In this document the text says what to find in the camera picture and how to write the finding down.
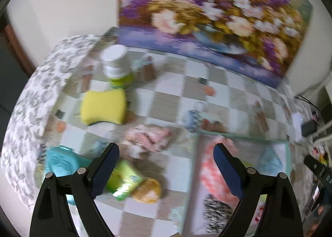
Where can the white lidded jar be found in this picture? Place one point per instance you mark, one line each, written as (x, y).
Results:
(116, 70)

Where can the yellow round puff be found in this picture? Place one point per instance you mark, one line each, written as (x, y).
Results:
(147, 190)

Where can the yellow sponge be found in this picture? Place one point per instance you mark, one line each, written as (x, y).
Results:
(103, 107)

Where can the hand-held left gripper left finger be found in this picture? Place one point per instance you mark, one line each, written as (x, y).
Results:
(103, 172)

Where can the white power strip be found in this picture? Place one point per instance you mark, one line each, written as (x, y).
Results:
(297, 122)

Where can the large green tissue packet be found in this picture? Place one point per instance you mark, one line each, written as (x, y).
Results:
(124, 177)

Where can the flower painting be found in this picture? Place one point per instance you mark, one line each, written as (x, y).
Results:
(207, 19)

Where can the pink white knitted cloth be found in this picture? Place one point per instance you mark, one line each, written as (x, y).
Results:
(207, 169)

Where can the black charger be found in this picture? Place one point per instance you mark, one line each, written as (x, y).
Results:
(308, 128)

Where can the transparent glass tray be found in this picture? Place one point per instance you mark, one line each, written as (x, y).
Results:
(246, 148)

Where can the teal plastic box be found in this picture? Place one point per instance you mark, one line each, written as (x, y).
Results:
(62, 161)

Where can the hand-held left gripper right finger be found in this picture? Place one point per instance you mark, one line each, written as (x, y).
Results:
(228, 172)

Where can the pile of colourful toys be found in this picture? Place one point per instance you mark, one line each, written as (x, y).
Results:
(321, 155)

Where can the brown wooden frame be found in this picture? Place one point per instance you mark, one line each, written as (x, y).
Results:
(15, 42)

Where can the blue face mask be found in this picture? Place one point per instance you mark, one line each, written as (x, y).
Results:
(269, 159)

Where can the checkered tablecloth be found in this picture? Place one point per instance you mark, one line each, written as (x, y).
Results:
(168, 89)

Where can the pink white scrunchie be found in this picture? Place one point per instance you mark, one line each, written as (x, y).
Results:
(147, 138)

